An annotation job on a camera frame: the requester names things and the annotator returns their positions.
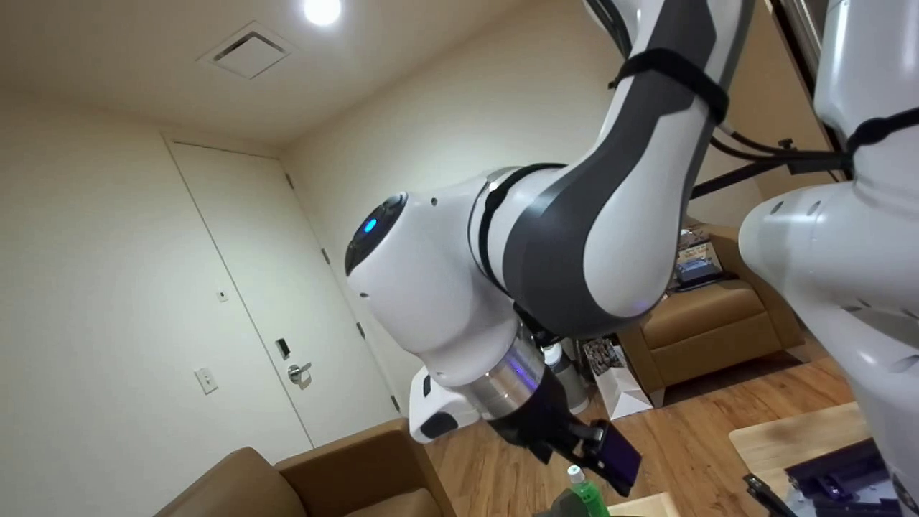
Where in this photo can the square ceiling vent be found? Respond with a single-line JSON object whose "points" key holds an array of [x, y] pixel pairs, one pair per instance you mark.
{"points": [[248, 55]]}

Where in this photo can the white paper bag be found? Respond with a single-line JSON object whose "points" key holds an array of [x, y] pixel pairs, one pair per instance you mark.
{"points": [[617, 384]]}

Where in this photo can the black clamp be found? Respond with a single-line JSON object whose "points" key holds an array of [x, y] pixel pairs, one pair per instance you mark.
{"points": [[764, 492]]}

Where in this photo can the white door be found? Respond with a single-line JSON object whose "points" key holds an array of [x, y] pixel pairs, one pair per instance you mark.
{"points": [[260, 288]]}

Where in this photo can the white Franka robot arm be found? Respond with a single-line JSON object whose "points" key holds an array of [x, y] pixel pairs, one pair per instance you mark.
{"points": [[593, 221]]}

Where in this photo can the brown armchair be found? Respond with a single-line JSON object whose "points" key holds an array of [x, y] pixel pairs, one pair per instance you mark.
{"points": [[719, 331]]}

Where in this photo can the green plastic bottle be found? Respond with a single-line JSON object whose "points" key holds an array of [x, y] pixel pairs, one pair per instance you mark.
{"points": [[580, 499]]}

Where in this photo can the white grey air purifier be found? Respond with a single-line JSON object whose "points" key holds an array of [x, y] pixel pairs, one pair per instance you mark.
{"points": [[572, 379]]}

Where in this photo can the door deadbolt lock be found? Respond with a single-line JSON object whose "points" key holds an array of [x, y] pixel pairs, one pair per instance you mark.
{"points": [[283, 348]]}

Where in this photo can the round ceiling light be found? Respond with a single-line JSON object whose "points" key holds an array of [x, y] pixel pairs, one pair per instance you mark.
{"points": [[322, 9]]}

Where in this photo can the grey printed box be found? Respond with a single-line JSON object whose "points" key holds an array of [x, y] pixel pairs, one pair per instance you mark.
{"points": [[696, 264]]}

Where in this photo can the brown leather sofa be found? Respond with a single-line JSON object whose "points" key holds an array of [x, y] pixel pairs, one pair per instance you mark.
{"points": [[363, 478]]}

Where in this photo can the black purple base board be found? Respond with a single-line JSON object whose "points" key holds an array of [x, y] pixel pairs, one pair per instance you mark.
{"points": [[843, 478]]}

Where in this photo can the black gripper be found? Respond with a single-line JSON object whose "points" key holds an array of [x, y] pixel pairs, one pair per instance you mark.
{"points": [[534, 416]]}

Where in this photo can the white light switch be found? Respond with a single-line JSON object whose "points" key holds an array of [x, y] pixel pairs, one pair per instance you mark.
{"points": [[205, 381]]}

